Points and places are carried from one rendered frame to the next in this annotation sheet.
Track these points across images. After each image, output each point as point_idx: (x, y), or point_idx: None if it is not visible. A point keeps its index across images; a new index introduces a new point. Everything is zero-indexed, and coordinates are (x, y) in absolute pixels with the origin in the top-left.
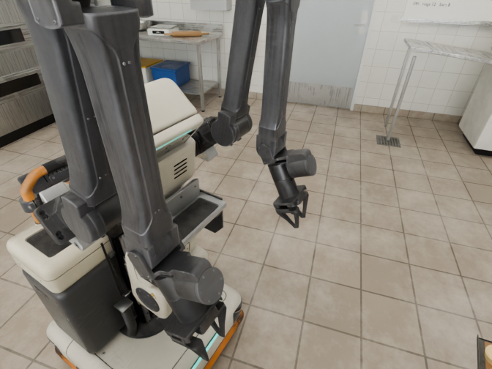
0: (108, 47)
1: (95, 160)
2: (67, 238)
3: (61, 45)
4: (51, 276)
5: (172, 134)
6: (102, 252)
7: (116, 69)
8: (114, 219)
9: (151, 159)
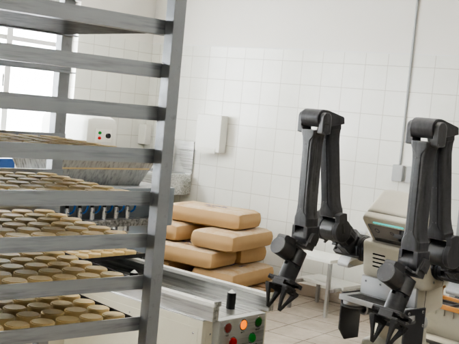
0: (303, 138)
1: (323, 191)
2: (336, 250)
3: None
4: (375, 328)
5: (381, 217)
6: None
7: (303, 145)
8: (323, 230)
9: (304, 183)
